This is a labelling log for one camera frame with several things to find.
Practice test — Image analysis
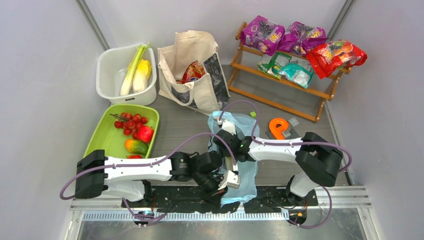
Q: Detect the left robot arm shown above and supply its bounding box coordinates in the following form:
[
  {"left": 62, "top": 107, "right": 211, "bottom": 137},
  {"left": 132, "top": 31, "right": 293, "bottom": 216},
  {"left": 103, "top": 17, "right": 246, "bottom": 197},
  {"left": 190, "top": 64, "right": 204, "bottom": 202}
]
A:
[{"left": 74, "top": 149, "right": 238, "bottom": 207}]

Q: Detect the green white snack bag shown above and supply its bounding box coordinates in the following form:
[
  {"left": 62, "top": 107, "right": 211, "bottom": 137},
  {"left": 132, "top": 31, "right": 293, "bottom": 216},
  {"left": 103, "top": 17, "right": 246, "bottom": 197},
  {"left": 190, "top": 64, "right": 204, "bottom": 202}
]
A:
[{"left": 257, "top": 52, "right": 292, "bottom": 80}]

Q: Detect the red wax apple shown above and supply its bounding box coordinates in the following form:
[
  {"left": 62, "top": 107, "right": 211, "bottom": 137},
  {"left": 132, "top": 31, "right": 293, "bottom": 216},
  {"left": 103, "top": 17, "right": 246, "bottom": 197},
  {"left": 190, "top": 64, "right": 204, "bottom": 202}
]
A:
[{"left": 126, "top": 154, "right": 143, "bottom": 159}]

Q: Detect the teal snack bag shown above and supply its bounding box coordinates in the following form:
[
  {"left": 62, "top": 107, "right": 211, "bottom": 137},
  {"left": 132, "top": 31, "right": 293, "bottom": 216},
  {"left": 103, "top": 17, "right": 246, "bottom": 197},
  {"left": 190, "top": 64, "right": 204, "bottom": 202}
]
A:
[{"left": 278, "top": 60, "right": 315, "bottom": 89}]

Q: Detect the yellow napa cabbage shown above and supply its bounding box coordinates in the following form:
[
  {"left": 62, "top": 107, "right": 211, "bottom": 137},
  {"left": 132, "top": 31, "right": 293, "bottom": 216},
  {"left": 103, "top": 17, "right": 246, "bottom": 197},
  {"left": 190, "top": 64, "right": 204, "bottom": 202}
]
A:
[{"left": 132, "top": 59, "right": 152, "bottom": 93}]

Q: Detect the green plastic tray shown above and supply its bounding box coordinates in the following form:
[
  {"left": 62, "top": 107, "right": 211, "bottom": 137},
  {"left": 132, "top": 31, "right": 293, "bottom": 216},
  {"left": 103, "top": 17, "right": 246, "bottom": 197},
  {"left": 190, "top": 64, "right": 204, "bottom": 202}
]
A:
[{"left": 83, "top": 104, "right": 160, "bottom": 159}]

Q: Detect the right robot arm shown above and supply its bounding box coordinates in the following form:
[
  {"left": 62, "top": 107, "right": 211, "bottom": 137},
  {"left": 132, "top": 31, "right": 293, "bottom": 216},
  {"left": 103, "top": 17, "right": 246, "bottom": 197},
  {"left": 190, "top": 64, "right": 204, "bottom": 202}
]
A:
[{"left": 212, "top": 129, "right": 343, "bottom": 205}]

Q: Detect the red lychee bunch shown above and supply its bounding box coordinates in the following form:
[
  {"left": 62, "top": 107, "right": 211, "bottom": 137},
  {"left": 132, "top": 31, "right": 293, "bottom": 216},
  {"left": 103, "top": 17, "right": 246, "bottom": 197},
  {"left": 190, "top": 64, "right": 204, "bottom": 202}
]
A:
[{"left": 110, "top": 112, "right": 149, "bottom": 140}]

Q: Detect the purple snack bag left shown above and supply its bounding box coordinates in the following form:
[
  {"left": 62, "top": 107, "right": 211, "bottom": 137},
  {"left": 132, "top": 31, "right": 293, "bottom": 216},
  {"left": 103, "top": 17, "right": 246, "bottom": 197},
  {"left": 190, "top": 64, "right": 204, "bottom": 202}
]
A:
[{"left": 240, "top": 15, "right": 286, "bottom": 56}]

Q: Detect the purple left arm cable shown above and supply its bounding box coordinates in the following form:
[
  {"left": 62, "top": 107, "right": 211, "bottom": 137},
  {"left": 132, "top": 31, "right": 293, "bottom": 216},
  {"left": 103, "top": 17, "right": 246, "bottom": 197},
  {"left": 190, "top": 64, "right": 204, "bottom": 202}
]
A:
[{"left": 59, "top": 132, "right": 239, "bottom": 201}]

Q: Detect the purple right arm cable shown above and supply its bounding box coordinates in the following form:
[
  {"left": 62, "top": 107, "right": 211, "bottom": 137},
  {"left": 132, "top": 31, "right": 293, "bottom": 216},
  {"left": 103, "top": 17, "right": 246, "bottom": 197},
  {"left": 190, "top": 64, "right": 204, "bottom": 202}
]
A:
[{"left": 217, "top": 100, "right": 353, "bottom": 230}]

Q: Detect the wooden rack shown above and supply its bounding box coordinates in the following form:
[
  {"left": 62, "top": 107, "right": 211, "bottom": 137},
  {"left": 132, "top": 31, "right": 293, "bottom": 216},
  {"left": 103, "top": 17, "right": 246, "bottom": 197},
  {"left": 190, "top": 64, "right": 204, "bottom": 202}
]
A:
[{"left": 227, "top": 43, "right": 351, "bottom": 123}]

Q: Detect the green orange mango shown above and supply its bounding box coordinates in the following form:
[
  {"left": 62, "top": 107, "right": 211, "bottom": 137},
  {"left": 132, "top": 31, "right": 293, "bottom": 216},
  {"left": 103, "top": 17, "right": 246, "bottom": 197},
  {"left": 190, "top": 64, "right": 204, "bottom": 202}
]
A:
[{"left": 124, "top": 139, "right": 149, "bottom": 156}]

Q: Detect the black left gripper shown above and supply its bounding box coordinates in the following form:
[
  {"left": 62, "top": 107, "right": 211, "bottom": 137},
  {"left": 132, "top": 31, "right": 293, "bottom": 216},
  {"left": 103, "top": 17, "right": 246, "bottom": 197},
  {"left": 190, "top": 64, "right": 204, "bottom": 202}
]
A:
[{"left": 194, "top": 170, "right": 228, "bottom": 210}]

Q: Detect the orange toy piece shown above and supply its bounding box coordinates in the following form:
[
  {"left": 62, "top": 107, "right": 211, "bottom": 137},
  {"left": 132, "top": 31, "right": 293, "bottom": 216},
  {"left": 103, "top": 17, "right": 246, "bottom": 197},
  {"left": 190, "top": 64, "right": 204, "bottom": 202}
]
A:
[{"left": 268, "top": 118, "right": 291, "bottom": 140}]

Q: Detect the green celery bunch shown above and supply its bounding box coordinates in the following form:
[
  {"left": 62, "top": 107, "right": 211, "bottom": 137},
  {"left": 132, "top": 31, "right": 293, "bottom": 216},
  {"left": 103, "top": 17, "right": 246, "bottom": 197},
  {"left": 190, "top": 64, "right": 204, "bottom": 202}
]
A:
[{"left": 119, "top": 43, "right": 150, "bottom": 96}]

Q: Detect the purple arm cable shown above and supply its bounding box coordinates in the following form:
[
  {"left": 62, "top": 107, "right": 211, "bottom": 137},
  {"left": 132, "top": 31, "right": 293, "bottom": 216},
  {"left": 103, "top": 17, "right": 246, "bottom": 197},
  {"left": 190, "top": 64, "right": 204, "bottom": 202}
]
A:
[
  {"left": 59, "top": 132, "right": 239, "bottom": 201},
  {"left": 217, "top": 100, "right": 353, "bottom": 230}
]

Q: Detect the purple snack bag right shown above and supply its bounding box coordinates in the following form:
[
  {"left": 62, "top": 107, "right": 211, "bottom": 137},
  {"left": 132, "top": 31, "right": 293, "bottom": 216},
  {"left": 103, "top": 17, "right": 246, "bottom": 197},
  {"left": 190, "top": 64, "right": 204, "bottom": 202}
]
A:
[{"left": 278, "top": 21, "right": 329, "bottom": 57}]

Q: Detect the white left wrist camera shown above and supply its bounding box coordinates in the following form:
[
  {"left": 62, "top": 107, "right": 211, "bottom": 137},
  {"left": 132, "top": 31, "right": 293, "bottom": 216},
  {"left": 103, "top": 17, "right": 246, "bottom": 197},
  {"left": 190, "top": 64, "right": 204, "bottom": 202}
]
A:
[{"left": 218, "top": 161, "right": 241, "bottom": 191}]

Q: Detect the red fruit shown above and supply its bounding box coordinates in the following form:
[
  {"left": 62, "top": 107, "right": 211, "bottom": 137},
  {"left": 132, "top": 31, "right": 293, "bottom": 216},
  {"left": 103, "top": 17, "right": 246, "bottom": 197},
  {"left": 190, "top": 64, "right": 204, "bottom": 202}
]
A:
[{"left": 137, "top": 125, "right": 155, "bottom": 144}]

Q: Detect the white plastic basket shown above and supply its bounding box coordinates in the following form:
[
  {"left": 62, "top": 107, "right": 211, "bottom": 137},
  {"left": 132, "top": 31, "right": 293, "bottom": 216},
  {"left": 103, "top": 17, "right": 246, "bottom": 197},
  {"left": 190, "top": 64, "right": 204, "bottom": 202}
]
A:
[{"left": 96, "top": 44, "right": 158, "bottom": 106}]

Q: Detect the blue plastic grocery bag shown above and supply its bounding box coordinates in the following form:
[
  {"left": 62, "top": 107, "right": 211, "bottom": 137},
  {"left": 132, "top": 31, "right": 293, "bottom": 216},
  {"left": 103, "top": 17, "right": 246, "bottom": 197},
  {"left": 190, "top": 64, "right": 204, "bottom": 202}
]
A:
[{"left": 207, "top": 111, "right": 258, "bottom": 206}]

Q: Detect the canvas tote bag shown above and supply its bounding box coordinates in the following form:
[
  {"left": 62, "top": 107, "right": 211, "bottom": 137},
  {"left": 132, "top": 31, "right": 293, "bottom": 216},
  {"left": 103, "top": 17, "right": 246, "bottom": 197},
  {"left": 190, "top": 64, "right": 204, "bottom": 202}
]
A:
[{"left": 157, "top": 30, "right": 230, "bottom": 115}]

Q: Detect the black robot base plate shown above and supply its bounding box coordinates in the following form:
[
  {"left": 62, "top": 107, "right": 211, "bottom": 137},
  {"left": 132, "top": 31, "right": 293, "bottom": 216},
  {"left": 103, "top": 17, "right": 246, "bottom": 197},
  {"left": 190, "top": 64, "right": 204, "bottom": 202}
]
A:
[{"left": 120, "top": 184, "right": 319, "bottom": 215}]

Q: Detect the purple snack bag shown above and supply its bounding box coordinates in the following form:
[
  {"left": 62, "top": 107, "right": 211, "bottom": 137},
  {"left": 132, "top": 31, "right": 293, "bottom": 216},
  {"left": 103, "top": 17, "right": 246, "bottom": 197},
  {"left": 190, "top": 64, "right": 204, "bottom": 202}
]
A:
[
  {"left": 240, "top": 15, "right": 286, "bottom": 56},
  {"left": 278, "top": 21, "right": 329, "bottom": 57}
]

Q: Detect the red fruit candy bag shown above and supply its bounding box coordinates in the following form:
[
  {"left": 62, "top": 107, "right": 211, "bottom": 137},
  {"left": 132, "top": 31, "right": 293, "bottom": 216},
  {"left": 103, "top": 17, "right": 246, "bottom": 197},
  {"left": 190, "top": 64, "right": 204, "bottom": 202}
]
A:
[{"left": 305, "top": 39, "right": 368, "bottom": 79}]

